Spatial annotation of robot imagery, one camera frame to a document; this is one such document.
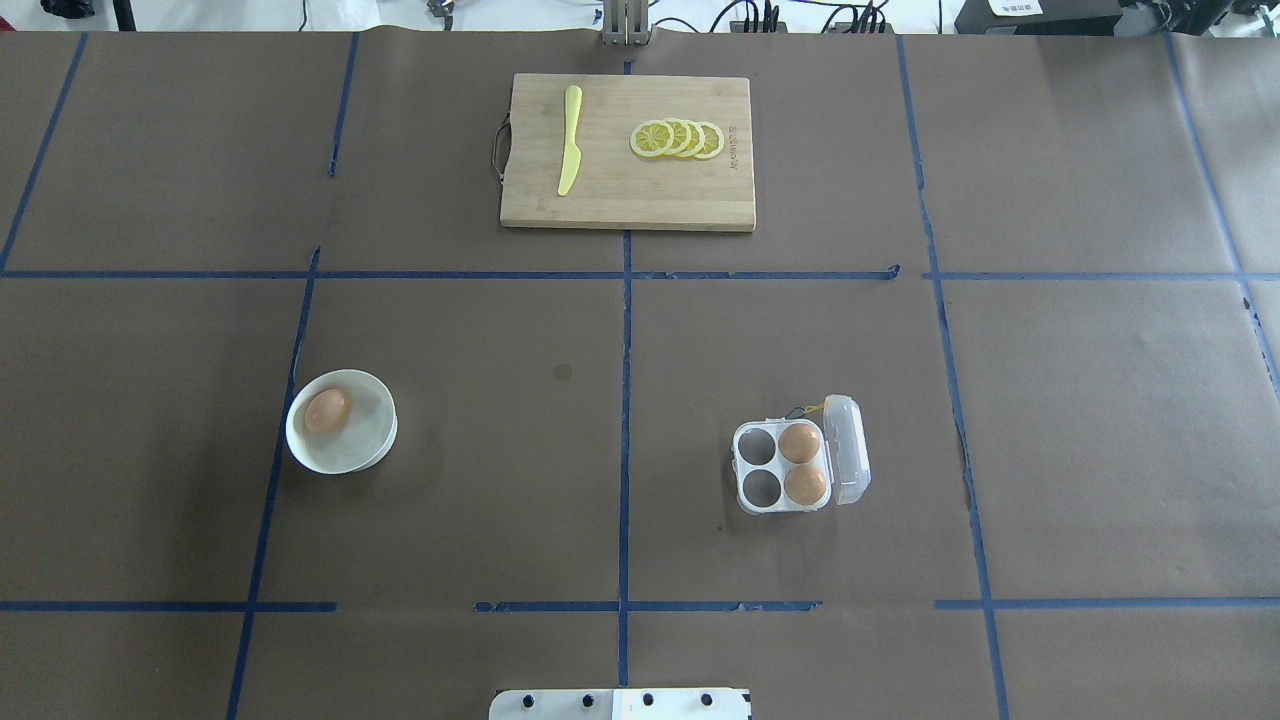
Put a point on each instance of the brown egg from bowl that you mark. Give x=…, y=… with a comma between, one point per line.
x=328, y=411

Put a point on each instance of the aluminium frame post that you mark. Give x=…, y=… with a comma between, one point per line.
x=626, y=22

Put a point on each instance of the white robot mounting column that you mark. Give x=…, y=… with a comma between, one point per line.
x=623, y=703

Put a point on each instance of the clear plastic egg box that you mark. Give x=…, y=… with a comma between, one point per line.
x=815, y=456

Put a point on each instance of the yellow plastic knife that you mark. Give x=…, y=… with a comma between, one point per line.
x=571, y=152

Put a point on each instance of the brown egg in box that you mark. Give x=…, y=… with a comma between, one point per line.
x=806, y=485
x=800, y=442

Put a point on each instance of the lower brown egg in box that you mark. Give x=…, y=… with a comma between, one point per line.
x=806, y=485

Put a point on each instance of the white ceramic bowl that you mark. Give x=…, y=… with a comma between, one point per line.
x=370, y=432

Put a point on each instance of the back lemon slice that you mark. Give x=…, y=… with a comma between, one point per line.
x=712, y=141

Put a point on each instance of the upper brown egg in box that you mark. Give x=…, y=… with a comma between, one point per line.
x=800, y=442

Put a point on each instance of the wooden cutting board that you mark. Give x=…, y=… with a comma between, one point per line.
x=616, y=190

